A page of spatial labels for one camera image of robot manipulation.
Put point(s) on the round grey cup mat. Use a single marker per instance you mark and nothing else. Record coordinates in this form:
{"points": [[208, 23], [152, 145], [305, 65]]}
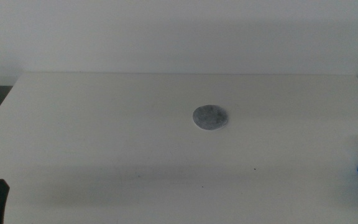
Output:
{"points": [[210, 117]]}

